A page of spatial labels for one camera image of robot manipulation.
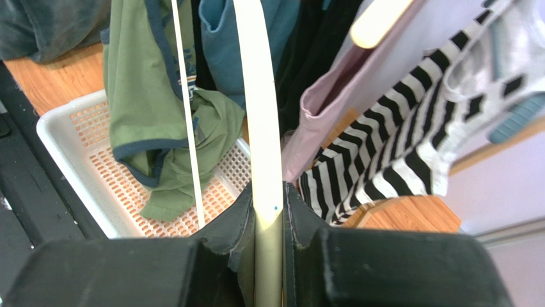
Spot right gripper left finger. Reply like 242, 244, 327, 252
2, 185, 255, 306

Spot aluminium frame post right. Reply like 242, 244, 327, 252
474, 218, 544, 248

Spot pink tank top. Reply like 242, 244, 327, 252
281, 1, 483, 182

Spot wooden clothes rack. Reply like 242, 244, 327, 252
449, 117, 544, 176

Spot teal plastic hanger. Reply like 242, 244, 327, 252
487, 92, 544, 145

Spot grey zebra cushion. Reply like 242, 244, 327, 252
1, 0, 111, 63

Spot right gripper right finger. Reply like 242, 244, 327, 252
283, 183, 512, 306

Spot light wooden hanger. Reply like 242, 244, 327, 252
349, 0, 414, 49

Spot black white striped tank top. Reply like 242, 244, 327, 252
298, 1, 544, 226

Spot black tank top on cream hanger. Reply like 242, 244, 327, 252
275, 0, 364, 137

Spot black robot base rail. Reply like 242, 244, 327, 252
1, 64, 105, 294

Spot white plastic basket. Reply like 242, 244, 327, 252
36, 89, 253, 239

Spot green tank top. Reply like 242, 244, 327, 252
100, 1, 244, 221

